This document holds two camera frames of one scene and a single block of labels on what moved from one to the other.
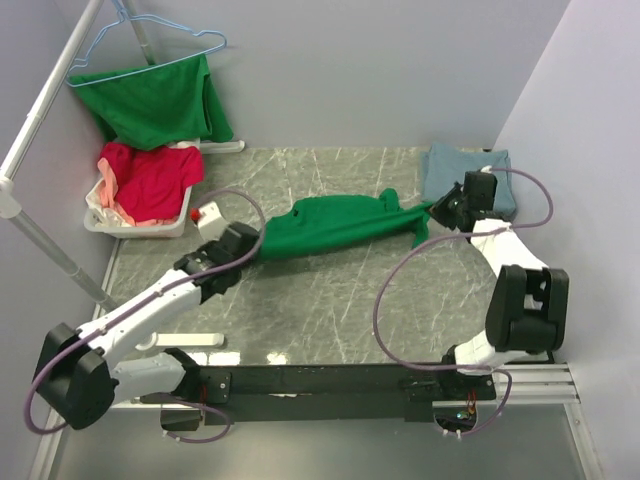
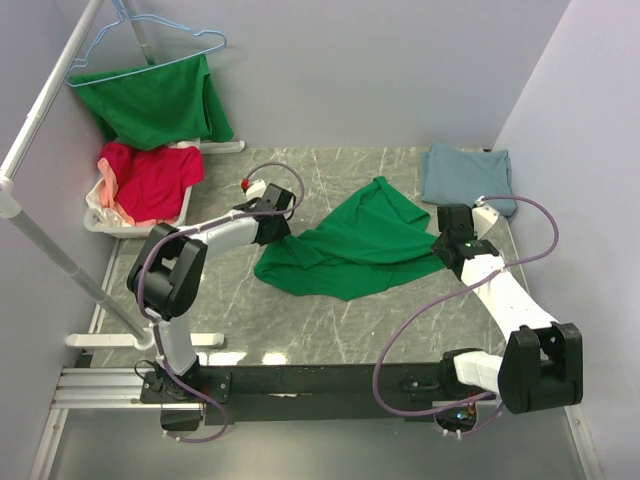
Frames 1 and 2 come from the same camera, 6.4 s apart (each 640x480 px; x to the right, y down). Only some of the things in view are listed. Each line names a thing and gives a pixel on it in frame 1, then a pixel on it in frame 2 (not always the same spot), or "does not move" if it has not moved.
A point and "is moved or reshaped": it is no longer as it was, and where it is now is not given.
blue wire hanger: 124,15 does not move
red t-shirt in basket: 155,184 does not move
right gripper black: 438,210 -> 437,244
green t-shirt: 319,224 is moved or reshaped
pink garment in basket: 108,189 does not move
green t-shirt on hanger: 156,105 does not move
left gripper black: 206,247 -> 283,230
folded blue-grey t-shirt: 444,166 does not move
